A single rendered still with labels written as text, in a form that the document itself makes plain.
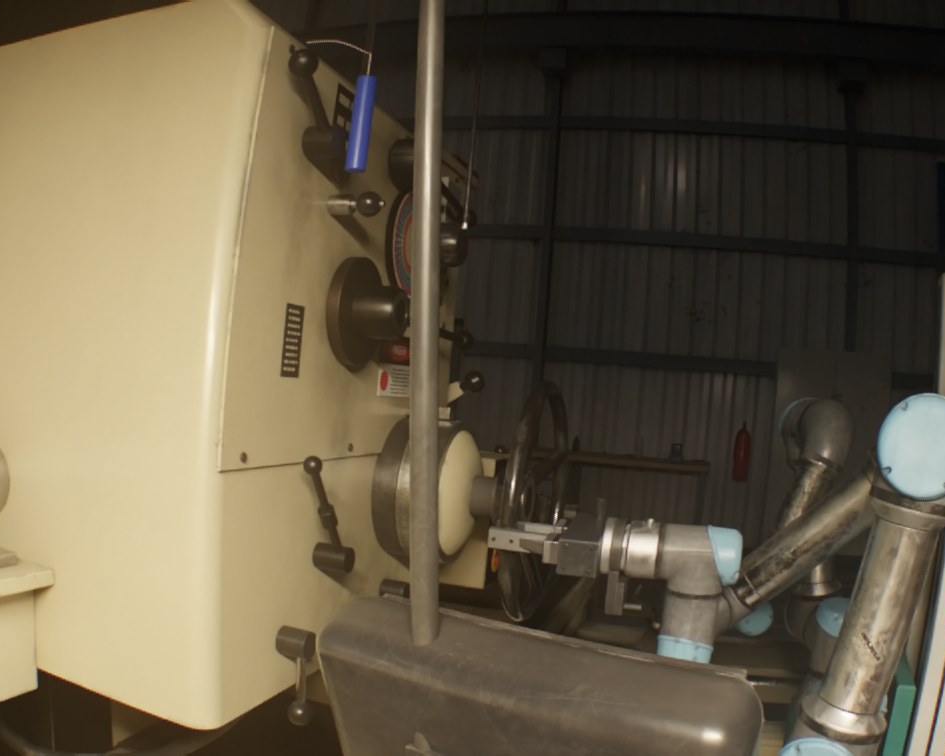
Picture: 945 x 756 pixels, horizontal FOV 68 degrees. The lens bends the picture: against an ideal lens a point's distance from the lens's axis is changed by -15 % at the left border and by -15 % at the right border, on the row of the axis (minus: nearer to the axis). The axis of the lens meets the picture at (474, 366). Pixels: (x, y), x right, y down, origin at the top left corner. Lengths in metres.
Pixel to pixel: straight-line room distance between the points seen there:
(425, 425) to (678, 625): 0.59
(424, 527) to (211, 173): 0.48
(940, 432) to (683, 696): 0.52
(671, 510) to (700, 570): 7.63
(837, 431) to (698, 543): 0.61
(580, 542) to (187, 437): 0.48
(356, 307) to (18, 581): 0.56
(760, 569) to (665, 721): 0.66
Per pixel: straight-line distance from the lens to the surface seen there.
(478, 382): 1.54
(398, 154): 1.19
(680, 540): 1.04
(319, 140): 0.96
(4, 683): 1.07
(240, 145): 0.88
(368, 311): 1.05
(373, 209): 1.00
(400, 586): 1.29
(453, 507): 1.22
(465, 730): 0.57
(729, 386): 8.59
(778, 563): 1.13
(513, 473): 1.08
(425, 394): 0.55
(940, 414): 0.93
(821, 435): 1.57
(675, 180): 8.95
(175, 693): 0.94
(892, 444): 0.93
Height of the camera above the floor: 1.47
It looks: 1 degrees up
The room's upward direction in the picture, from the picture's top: 5 degrees clockwise
